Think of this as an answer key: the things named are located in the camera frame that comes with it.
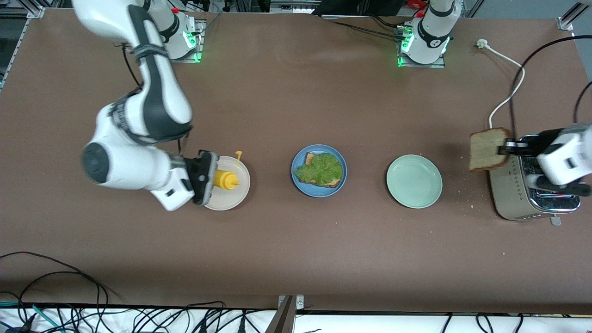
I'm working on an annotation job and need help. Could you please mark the green lettuce leaf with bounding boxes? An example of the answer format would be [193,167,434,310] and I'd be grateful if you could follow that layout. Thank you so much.
[293,153,344,185]

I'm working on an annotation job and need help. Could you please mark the yellow mustard squeeze bottle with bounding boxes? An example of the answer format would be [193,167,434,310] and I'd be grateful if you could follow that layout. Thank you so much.
[213,150,243,191]

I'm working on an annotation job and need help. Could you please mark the white toaster power cord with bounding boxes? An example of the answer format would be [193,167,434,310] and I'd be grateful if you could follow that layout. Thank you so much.
[476,39,526,129]

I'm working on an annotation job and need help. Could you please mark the pale green plate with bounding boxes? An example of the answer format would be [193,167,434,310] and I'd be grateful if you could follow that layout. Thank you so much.
[386,154,443,209]

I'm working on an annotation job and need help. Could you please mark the brown bread slice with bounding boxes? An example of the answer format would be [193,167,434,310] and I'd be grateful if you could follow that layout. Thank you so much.
[469,127,512,173]
[303,153,343,188]

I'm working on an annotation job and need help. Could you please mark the blue plate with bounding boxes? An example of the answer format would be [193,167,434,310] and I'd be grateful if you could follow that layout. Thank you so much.
[291,144,348,198]

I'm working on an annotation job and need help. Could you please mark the beige chrome toaster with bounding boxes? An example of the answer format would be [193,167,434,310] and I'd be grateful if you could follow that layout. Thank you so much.
[488,135,582,226]

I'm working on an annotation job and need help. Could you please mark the beige plate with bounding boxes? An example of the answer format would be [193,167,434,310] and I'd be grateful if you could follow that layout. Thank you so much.
[203,156,251,211]

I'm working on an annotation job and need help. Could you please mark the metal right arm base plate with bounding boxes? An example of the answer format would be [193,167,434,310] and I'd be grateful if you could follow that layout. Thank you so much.
[169,18,206,63]

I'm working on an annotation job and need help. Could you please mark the aluminium frame profile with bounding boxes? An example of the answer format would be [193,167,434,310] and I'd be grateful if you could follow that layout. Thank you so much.
[0,7,44,91]
[557,0,592,31]

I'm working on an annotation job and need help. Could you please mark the grey metal bar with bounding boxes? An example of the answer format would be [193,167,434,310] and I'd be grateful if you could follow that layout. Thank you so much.
[265,296,295,333]

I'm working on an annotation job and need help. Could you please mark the teal cable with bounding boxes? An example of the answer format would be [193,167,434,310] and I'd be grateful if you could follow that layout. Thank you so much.
[0,301,63,333]

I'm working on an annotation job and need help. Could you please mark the black looped floor cable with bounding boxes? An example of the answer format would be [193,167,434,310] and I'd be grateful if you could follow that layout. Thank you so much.
[0,252,109,320]

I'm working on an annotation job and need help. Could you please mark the thin black table cable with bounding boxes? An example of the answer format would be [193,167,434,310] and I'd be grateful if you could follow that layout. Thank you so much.
[321,13,407,40]

